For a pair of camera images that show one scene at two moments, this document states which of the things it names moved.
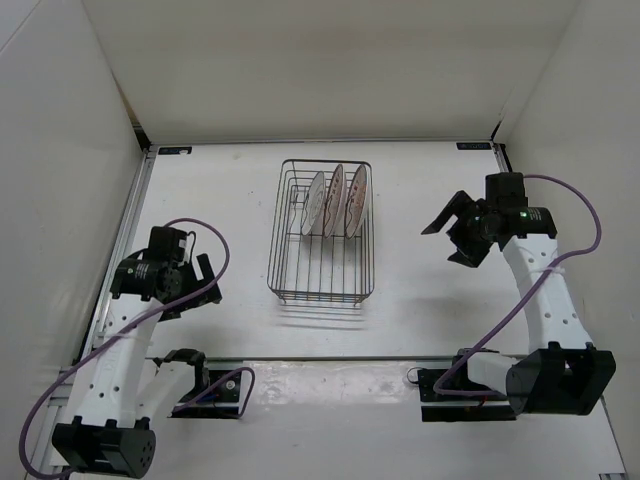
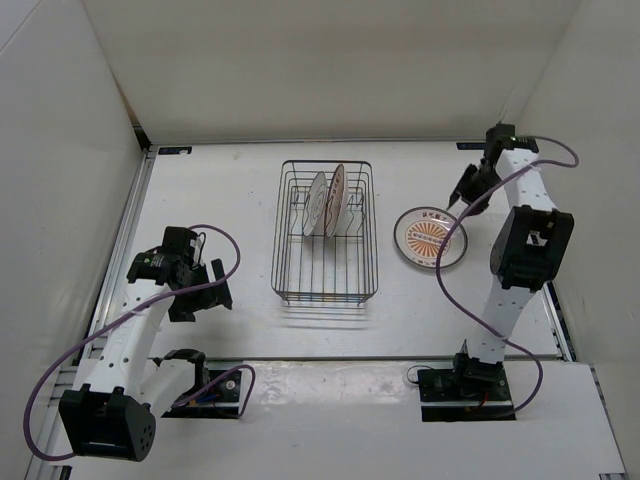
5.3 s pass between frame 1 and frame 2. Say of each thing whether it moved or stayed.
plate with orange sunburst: moved
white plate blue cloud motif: stayed
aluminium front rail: stayed
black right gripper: moved
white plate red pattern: stayed
